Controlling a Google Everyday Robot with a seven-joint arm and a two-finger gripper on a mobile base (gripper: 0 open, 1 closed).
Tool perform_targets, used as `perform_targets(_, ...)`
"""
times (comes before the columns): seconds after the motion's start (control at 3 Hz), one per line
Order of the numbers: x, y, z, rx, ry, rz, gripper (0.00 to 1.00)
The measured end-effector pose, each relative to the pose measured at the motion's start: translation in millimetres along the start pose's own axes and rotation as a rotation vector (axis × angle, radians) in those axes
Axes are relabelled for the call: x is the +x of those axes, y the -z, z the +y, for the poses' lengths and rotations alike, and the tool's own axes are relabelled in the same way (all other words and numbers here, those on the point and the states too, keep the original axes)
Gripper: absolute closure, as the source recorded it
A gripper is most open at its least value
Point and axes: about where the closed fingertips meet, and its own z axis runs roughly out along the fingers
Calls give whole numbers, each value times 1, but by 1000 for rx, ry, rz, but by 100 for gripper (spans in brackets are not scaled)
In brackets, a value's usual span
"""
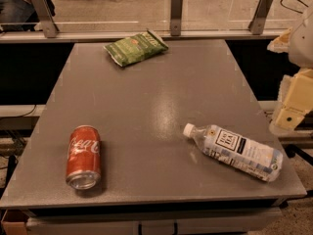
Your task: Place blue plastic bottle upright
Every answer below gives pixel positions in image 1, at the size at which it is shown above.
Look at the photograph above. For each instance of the cardboard box corner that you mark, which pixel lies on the cardboard box corner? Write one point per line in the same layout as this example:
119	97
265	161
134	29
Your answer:
14	222

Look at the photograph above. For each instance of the green chip bag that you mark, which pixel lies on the green chip bag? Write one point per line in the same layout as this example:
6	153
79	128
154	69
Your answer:
136	48

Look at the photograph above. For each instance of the red Coca-Cola can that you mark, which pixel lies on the red Coca-Cola can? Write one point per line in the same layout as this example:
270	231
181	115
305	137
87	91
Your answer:
83	158

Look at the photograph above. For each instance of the metal bracket post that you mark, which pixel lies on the metal bracket post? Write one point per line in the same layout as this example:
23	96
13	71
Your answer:
176	8
44	13
257	24

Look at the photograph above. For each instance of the right metal bracket post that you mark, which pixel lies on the right metal bracket post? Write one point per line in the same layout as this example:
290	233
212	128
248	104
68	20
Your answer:
257	24

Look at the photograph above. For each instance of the middle metal bracket post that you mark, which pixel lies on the middle metal bracket post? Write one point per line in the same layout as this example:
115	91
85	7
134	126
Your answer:
176	8

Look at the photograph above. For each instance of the left metal bracket post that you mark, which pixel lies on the left metal bracket post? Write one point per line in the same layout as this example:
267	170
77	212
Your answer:
44	13

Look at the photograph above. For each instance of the clear plastic water bottle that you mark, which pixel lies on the clear plastic water bottle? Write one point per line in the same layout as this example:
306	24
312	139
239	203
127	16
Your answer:
237	151

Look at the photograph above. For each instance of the white table drawer front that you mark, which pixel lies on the white table drawer front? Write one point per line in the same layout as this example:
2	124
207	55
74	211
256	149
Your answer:
213	222

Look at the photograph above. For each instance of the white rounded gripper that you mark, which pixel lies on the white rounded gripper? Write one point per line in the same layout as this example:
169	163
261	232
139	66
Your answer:
302	44

